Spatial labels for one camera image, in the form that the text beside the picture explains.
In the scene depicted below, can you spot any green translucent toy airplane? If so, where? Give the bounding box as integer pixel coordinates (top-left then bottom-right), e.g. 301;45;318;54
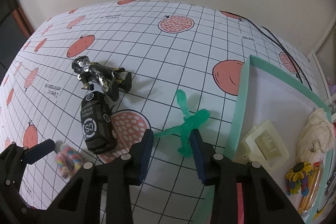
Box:
154;89;211;157

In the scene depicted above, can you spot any black toy car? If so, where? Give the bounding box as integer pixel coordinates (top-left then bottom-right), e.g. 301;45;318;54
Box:
80;91;117;155

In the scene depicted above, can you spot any colourful sunflower hair clip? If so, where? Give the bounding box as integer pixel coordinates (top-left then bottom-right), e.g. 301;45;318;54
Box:
285;161;313;197

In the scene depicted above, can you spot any cracker snack pack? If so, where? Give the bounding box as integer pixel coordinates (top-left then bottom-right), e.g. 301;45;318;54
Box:
298;161;323;217

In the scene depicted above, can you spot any cream knitted scrunchie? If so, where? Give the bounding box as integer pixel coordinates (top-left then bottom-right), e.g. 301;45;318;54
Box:
295;108;335;164

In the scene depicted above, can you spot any pink hair roller clip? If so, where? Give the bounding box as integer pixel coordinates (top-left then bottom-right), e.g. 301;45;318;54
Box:
236;183;244;224

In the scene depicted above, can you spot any cream plastic hair claw clip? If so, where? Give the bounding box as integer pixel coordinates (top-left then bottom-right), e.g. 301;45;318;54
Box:
234;120;289;174

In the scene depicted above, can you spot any teal shallow cardboard box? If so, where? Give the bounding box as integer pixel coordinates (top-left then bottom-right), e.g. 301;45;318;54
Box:
194;54;333;224

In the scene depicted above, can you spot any fruit print grid bedsheet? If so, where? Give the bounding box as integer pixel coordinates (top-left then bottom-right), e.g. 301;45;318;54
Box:
0;0;320;224

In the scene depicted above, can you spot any black silver action figure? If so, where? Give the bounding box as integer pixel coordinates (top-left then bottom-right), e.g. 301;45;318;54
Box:
72;56;132;102

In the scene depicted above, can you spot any black cable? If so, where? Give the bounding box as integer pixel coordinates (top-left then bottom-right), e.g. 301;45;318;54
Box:
237;17;313;90

